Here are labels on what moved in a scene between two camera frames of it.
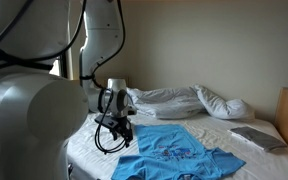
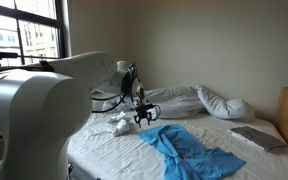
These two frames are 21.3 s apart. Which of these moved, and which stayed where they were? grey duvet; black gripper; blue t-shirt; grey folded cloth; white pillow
Moved: blue t-shirt; black gripper
Stayed: grey folded cloth; white pillow; grey duvet
